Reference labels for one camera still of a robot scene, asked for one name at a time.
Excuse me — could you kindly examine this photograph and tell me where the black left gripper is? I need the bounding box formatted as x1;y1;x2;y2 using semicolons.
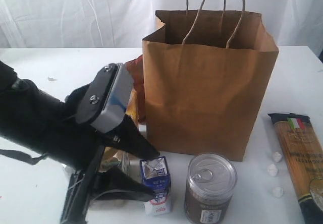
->
40;85;160;223

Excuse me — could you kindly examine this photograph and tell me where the spaghetti packet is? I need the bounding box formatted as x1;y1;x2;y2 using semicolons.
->
268;113;322;223

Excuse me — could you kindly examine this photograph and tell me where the clear jar gold lid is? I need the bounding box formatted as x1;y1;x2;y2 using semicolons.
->
99;145;131;204

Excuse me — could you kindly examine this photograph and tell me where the brown paper bag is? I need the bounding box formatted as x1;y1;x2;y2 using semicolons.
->
142;8;279;161

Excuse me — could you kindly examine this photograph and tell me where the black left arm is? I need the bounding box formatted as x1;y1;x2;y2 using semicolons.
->
1;63;159;223

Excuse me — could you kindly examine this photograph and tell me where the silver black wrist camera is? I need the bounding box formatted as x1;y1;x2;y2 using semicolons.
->
75;63;133;134

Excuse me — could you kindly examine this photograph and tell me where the yellow grain bottle white cap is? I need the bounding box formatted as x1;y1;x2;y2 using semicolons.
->
126;89;139;129

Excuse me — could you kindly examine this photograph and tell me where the blue white milk carton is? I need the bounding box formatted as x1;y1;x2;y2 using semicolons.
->
139;156;172;216

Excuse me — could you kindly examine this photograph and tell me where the brown coffee pouch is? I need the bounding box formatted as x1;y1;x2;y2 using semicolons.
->
125;55;146;125

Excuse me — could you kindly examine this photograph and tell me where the brown can silver lid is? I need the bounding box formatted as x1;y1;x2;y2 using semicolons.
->
184;153;237;223

